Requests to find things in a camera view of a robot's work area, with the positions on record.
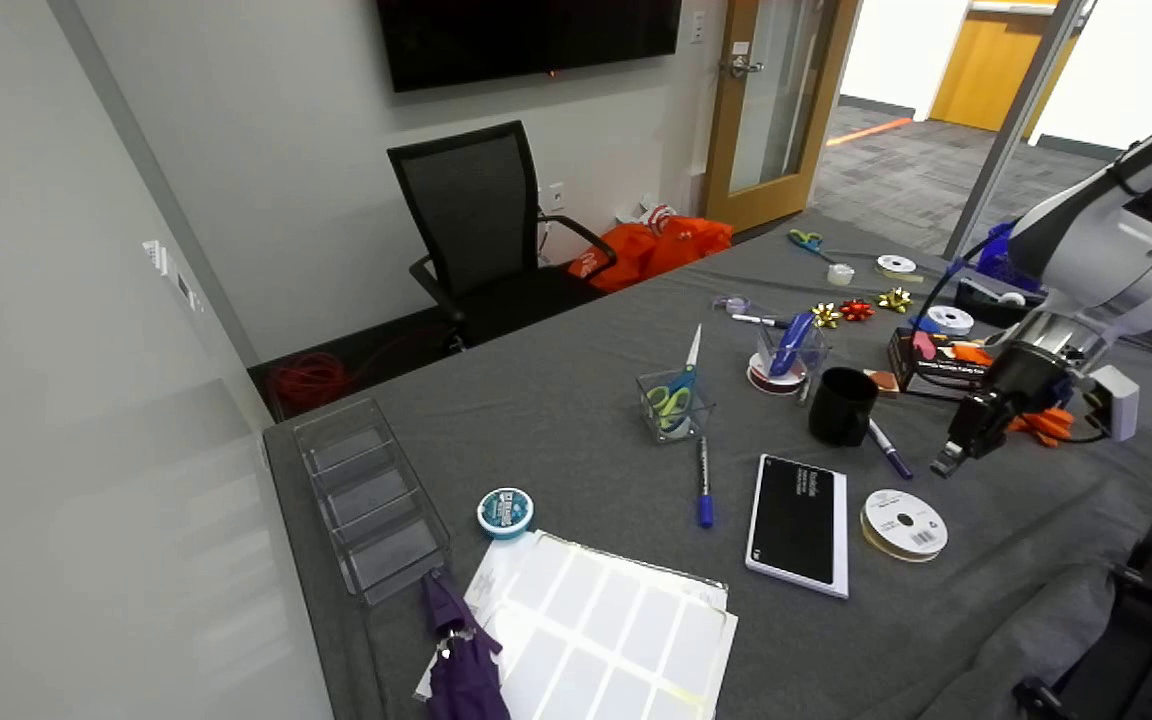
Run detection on blue bin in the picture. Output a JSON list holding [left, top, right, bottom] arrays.
[[972, 219, 1023, 292]]

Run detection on clear cup with markers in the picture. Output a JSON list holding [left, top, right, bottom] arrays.
[[745, 310, 830, 396]]

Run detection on grey metal pole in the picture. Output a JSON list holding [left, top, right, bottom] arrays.
[[942, 0, 1099, 263]]

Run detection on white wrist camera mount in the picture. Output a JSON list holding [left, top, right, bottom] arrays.
[[1015, 310, 1146, 446]]

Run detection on black mug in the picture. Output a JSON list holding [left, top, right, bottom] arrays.
[[806, 366, 886, 451]]

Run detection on clear plastic tray organizer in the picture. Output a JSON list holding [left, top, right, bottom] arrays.
[[292, 404, 454, 614]]

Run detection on clear cup with scissors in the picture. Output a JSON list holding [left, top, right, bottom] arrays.
[[638, 366, 711, 449]]

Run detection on black tape dispenser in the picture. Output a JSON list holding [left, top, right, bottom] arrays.
[[952, 272, 1052, 337]]

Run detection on red cable reel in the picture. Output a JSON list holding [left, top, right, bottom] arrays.
[[264, 354, 361, 420]]

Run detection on blue ballpoint pen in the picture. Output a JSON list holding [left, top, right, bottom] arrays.
[[693, 434, 721, 538]]

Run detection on white spool with gold ribbon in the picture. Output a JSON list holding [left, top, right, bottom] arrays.
[[874, 250, 926, 282]]

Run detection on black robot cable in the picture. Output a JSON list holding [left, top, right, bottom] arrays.
[[899, 237, 1010, 396]]

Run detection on black box with orange tools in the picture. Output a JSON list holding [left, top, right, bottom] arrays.
[[889, 325, 1010, 404]]

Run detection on wooden door with glass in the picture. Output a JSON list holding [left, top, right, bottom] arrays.
[[702, 0, 867, 237]]

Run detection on yellow wooden door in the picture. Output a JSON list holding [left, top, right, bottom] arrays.
[[929, 0, 1068, 137]]

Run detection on grey tablecloth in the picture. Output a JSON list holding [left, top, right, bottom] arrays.
[[259, 208, 1152, 720]]

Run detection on orange gloves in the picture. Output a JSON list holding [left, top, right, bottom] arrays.
[[1012, 404, 1086, 451]]

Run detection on black mesh office chair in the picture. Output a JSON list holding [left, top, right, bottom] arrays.
[[386, 117, 622, 354]]

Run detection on purple cloth bundle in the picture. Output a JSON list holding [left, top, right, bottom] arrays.
[[414, 567, 518, 720]]

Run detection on blue and white tape roll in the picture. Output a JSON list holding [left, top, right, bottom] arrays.
[[473, 483, 540, 543]]

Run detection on orange fabric bag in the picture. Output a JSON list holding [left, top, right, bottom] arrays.
[[565, 213, 741, 298]]

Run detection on white label sheets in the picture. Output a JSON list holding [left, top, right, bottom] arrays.
[[462, 528, 745, 720]]

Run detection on blue and green scissors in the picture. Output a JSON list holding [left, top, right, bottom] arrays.
[[783, 223, 841, 269]]

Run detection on black wall television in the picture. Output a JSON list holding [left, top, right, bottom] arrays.
[[373, 0, 689, 96]]

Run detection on black tablet device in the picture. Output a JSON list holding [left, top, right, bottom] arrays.
[[741, 449, 857, 603]]

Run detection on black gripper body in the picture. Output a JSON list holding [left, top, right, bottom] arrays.
[[944, 386, 1030, 466]]

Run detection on black robot stand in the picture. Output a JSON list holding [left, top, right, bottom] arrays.
[[1012, 446, 1152, 720]]

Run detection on white marker with blue cap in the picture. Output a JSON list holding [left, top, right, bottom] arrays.
[[864, 412, 915, 481]]

